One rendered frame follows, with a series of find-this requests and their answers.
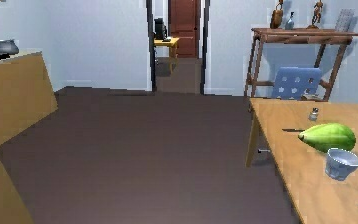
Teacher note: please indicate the blue white bowl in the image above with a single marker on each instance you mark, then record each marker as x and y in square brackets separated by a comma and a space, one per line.
[340, 164]

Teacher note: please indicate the red brown room door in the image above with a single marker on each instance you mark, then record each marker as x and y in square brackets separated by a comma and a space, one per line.
[184, 28]

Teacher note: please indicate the light wooden dining table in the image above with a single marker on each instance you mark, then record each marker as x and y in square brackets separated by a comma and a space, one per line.
[293, 166]

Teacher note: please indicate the blue glass bottle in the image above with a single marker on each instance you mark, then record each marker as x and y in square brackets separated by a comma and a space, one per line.
[290, 22]

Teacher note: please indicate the grey patterned board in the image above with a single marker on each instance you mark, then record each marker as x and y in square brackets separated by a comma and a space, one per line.
[344, 20]

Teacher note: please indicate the black coffee machine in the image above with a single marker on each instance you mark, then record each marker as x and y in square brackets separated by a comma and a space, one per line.
[159, 29]

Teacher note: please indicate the green papaya fruit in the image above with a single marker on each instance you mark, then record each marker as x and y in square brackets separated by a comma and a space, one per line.
[330, 136]

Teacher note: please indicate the yellow side table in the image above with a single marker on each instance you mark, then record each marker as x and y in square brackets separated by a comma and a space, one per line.
[168, 42]

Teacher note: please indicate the slim bronze figure statuette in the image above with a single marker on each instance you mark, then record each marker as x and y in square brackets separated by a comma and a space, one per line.
[316, 15]

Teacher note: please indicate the black table knife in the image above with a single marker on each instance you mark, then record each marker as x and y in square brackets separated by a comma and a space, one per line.
[293, 130]

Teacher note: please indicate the brown wooden statuette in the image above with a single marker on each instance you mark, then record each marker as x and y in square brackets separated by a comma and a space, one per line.
[276, 16]

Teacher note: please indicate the grey metal pot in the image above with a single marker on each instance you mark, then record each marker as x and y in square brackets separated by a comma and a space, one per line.
[5, 46]

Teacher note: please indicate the small glass salt shaker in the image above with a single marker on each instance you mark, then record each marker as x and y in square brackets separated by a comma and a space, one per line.
[313, 114]

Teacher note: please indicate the blue chair with white dots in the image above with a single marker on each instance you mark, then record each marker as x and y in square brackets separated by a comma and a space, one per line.
[295, 83]

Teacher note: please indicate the brown wooden console table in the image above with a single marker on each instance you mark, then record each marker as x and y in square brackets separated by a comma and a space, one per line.
[303, 35]

